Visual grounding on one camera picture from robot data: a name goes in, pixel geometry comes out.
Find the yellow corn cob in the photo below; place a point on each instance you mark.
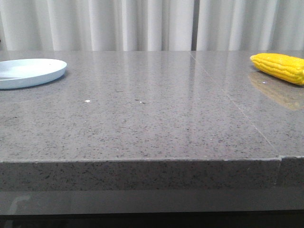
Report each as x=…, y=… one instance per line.
x=284, y=67

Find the light blue round plate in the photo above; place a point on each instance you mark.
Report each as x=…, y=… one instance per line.
x=23, y=73

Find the white pleated curtain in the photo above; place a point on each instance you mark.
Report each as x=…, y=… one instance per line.
x=151, y=25

